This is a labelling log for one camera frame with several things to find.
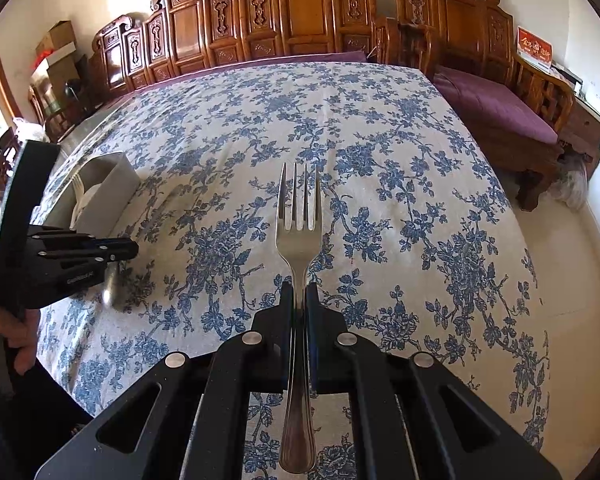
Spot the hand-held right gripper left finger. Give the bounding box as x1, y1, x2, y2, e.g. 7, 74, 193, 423
34, 280, 297, 480

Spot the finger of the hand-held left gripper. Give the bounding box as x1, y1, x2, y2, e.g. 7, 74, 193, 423
27, 227, 140, 254
39, 251, 139, 272

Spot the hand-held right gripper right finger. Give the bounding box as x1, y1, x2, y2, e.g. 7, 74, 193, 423
302, 282, 563, 480

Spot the metal spoon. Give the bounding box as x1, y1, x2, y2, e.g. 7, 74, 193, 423
101, 262, 126, 311

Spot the white plastic spoon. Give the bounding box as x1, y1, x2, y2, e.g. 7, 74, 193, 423
77, 182, 113, 226

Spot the grey metal container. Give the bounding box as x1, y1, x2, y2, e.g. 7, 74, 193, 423
42, 152, 140, 233

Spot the metal fork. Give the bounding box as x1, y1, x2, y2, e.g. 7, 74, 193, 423
275, 161, 322, 475

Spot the person's left hand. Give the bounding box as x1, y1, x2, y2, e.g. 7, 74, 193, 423
0, 305, 42, 376

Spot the white plastic bag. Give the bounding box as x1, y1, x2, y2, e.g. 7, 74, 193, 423
12, 117, 46, 142

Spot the person's dark clothing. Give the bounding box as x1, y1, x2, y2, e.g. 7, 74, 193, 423
0, 360, 96, 480

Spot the brown cardboard box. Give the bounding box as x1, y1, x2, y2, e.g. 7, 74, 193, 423
40, 20, 77, 50
45, 55, 83, 93

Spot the blue floral tablecloth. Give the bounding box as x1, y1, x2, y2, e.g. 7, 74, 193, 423
32, 60, 551, 480

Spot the white and red box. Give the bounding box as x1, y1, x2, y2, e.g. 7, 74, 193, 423
32, 42, 77, 68

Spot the long purple bench cushion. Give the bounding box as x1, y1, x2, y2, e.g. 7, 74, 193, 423
130, 51, 376, 96

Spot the purple seat cushion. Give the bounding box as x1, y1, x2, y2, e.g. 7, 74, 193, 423
432, 67, 561, 146

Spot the clear plastic bag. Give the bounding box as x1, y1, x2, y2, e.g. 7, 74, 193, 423
555, 152, 591, 213

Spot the long carved wooden bench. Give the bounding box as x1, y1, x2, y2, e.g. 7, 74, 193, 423
87, 0, 388, 106

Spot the wooden side table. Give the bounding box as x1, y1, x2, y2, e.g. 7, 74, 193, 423
562, 95, 600, 166

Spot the carved wooden sofa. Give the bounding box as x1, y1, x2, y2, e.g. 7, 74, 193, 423
380, 0, 576, 211

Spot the red sign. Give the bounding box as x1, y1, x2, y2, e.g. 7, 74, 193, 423
517, 26, 553, 72

